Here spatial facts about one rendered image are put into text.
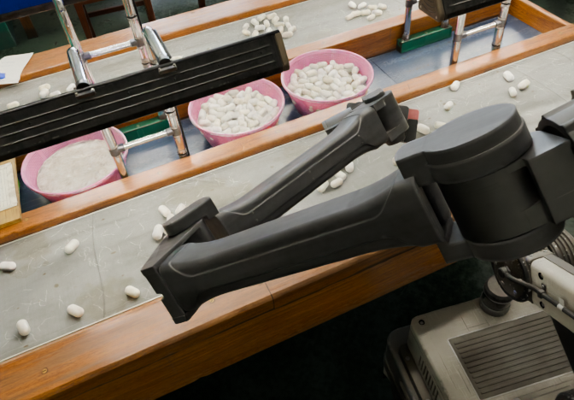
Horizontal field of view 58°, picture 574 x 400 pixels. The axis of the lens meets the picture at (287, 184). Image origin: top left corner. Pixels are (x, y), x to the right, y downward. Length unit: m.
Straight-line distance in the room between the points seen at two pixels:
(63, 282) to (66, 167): 0.38
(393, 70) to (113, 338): 1.15
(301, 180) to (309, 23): 1.18
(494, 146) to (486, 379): 0.94
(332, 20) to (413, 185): 1.46
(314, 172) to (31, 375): 0.63
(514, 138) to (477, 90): 1.15
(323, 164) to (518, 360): 0.76
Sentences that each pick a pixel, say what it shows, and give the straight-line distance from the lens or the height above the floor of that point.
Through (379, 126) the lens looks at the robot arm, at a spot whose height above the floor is 1.10.
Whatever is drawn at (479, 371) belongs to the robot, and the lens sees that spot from 1.30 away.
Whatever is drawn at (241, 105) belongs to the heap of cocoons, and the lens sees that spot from 1.48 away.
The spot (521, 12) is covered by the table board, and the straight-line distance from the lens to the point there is 2.04.
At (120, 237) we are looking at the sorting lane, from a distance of 1.22.
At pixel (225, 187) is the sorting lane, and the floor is 0.74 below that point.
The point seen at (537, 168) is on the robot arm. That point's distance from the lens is 0.40.
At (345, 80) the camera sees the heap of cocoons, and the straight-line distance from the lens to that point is 1.55.
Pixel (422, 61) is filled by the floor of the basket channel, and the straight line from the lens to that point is 1.77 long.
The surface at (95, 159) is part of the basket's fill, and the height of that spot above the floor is 0.74.
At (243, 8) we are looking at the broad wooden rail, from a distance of 1.93.
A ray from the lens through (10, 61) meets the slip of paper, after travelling 1.95.
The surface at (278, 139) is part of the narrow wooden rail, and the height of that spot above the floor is 0.76.
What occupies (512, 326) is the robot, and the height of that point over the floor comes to 0.48.
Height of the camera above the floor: 1.61
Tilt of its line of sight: 45 degrees down
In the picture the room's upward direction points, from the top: 6 degrees counter-clockwise
